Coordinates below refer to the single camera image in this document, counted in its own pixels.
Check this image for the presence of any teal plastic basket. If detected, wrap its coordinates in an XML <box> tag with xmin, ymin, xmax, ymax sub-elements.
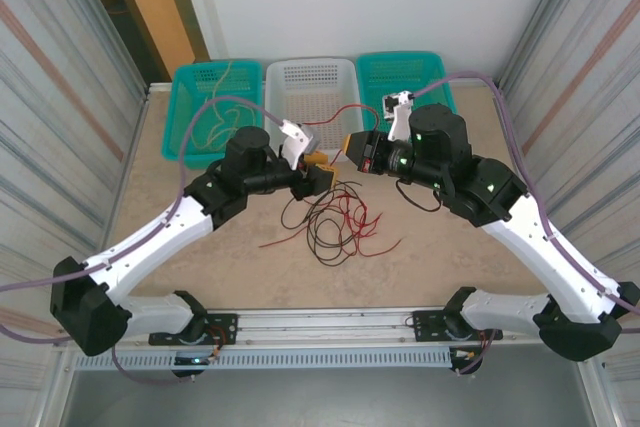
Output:
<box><xmin>355</xmin><ymin>50</ymin><xmax>459</xmax><ymax>143</ymax></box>
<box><xmin>159</xmin><ymin>59</ymin><xmax>265</xmax><ymax>172</ymax></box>

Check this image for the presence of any grey slotted cable duct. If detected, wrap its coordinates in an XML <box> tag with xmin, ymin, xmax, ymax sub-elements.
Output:
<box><xmin>74</xmin><ymin>346</ymin><xmax>454</xmax><ymax>373</ymax></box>

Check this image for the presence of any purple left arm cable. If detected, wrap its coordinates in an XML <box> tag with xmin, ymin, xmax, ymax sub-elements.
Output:
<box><xmin>0</xmin><ymin>99</ymin><xmax>289</xmax><ymax>386</ymax></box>

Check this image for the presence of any aluminium mounting rail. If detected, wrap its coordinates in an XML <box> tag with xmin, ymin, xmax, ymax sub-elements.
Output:
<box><xmin>102</xmin><ymin>304</ymin><xmax>601</xmax><ymax>348</ymax></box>

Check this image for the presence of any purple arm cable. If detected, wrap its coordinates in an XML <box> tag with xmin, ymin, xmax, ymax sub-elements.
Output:
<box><xmin>0</xmin><ymin>99</ymin><xmax>289</xmax><ymax>386</ymax></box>
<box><xmin>410</xmin><ymin>70</ymin><xmax>640</xmax><ymax>376</ymax></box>

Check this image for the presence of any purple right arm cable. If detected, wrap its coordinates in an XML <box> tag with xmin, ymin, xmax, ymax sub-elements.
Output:
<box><xmin>410</xmin><ymin>70</ymin><xmax>640</xmax><ymax>376</ymax></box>

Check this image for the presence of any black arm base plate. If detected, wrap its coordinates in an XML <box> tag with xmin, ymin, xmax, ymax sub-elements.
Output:
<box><xmin>148</xmin><ymin>313</ymin><xmax>240</xmax><ymax>347</ymax></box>
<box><xmin>405</xmin><ymin>310</ymin><xmax>504</xmax><ymax>344</ymax></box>

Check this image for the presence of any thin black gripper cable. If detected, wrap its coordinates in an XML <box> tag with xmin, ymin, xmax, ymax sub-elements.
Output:
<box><xmin>396</xmin><ymin>177</ymin><xmax>444</xmax><ymax>213</ymax></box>

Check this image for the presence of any white plastic basket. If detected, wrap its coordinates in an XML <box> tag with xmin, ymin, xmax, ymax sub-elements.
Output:
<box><xmin>263</xmin><ymin>57</ymin><xmax>369</xmax><ymax>164</ymax></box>

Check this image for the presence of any red and black wire bundle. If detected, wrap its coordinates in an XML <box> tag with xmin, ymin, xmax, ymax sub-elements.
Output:
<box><xmin>258</xmin><ymin>191</ymin><xmax>403</xmax><ymax>258</ymax></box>

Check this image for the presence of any thin red wire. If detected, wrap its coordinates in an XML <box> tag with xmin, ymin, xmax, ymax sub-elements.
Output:
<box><xmin>299</xmin><ymin>104</ymin><xmax>381</xmax><ymax>164</ymax></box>

